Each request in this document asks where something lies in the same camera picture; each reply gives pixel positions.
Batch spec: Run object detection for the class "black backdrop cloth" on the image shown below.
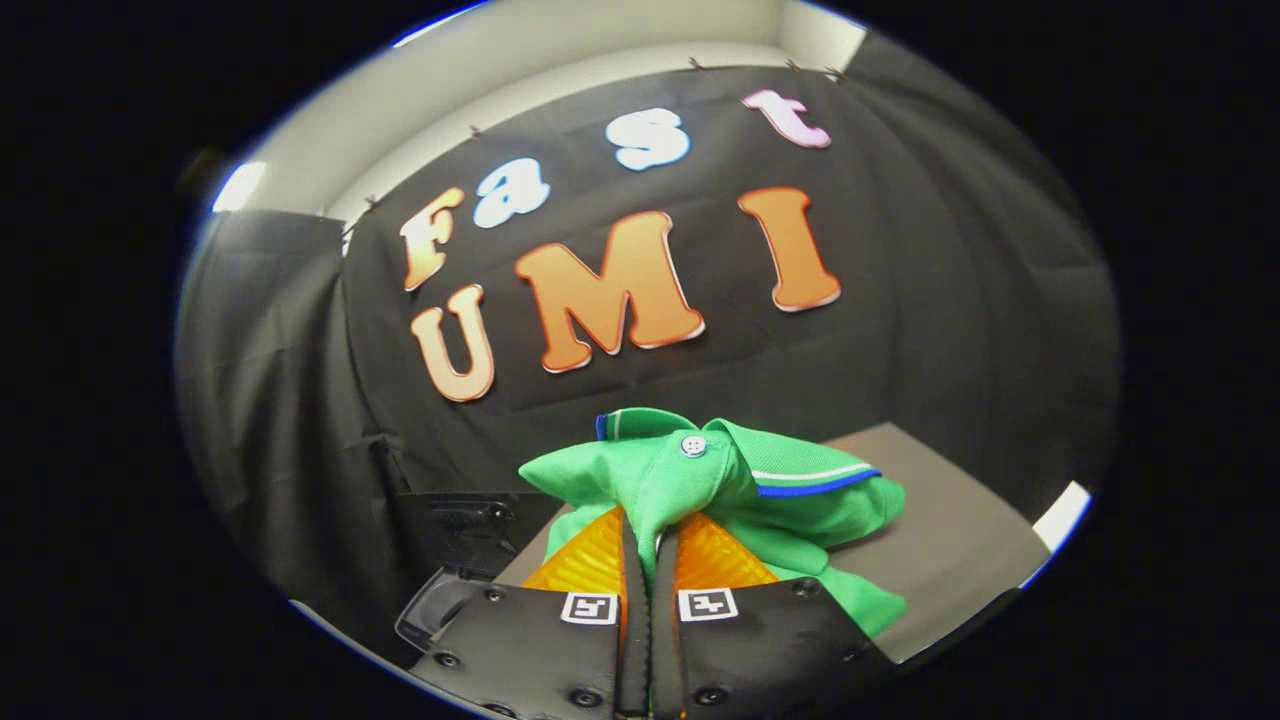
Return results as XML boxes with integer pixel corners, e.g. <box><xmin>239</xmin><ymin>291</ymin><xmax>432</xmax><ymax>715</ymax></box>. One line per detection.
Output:
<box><xmin>175</xmin><ymin>45</ymin><xmax>1121</xmax><ymax>661</ymax></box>

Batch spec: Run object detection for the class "ceiling light strip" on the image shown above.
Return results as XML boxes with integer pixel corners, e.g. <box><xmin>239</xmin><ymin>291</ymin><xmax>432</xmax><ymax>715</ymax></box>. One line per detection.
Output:
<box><xmin>212</xmin><ymin>160</ymin><xmax>268</xmax><ymax>213</ymax></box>

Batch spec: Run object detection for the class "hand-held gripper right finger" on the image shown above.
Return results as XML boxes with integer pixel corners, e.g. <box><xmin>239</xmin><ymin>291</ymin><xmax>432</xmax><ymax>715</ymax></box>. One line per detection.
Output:
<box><xmin>650</xmin><ymin>512</ymin><xmax>896</xmax><ymax>720</ymax></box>

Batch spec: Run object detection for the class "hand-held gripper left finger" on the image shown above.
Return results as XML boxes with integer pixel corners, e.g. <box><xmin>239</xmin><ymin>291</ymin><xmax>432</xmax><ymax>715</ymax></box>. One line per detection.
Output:
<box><xmin>410</xmin><ymin>505</ymin><xmax>653</xmax><ymax>720</ymax></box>

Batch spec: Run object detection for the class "green polo shirt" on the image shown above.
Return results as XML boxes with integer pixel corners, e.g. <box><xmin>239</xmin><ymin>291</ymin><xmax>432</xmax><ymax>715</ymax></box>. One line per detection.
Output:
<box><xmin>518</xmin><ymin>405</ymin><xmax>909</xmax><ymax>641</ymax></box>

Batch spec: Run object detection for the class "grey cabinet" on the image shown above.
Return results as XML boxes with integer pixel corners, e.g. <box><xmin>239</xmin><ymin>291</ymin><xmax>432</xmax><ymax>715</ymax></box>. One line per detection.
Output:
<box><xmin>495</xmin><ymin>420</ymin><xmax>1053</xmax><ymax>666</ymax></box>

